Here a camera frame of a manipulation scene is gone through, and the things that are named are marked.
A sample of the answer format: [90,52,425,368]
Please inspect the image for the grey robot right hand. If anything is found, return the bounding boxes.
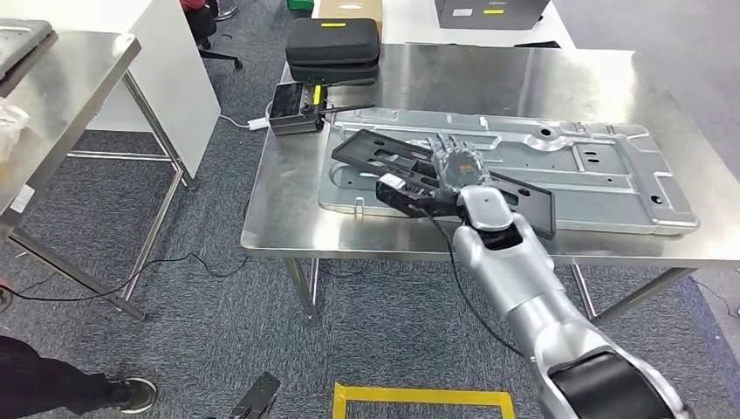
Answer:
[425,132,493,196]

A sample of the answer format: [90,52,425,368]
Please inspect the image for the black plastic panel part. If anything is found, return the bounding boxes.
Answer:
[330,127,558,241]

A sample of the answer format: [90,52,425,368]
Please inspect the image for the stainless steel workbench table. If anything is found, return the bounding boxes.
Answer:
[239,43,740,325]

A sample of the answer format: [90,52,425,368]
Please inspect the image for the stamped grey metal panel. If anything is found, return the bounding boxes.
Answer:
[318,106,701,237]

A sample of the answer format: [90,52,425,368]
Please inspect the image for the white table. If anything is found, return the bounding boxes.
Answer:
[381,0,576,51]

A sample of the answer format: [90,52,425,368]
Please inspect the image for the dark grey box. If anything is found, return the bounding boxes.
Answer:
[435,0,551,31]

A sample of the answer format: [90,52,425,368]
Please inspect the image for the black zip case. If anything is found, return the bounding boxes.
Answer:
[284,17,381,86]

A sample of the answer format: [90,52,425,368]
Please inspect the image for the black remote controller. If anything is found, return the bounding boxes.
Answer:
[268,80,377,137]

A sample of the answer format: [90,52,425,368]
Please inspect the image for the black office chair base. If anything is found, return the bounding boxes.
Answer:
[182,0,244,72]

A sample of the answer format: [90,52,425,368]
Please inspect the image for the white partition board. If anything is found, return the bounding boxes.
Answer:
[0,0,222,179]

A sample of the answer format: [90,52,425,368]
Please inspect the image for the stainless steel side table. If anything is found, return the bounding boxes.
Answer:
[0,29,201,322]

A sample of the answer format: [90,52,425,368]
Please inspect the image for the clear plastic bag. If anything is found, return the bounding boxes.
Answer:
[0,97,30,166]

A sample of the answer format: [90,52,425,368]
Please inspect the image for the person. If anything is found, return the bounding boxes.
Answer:
[0,336,158,419]

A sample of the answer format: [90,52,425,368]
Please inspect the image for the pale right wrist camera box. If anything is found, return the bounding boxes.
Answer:
[376,172,408,192]

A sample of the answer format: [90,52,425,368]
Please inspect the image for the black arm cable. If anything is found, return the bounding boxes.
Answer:
[410,205,524,357]

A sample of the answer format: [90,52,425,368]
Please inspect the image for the white plug cable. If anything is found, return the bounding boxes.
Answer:
[219,113,273,132]

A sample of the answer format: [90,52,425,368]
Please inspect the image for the thin black floor cable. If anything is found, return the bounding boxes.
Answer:
[690,276,740,322]

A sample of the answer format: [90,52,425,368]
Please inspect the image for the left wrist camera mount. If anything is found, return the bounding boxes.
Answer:
[230,371,282,419]

